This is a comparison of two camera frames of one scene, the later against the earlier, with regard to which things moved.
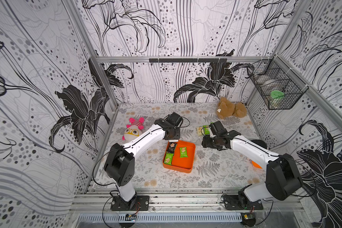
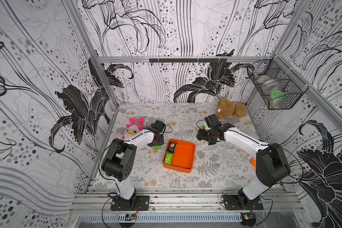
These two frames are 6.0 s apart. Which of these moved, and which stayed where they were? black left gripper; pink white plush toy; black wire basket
Moved: black left gripper
Stayed: black wire basket; pink white plush toy
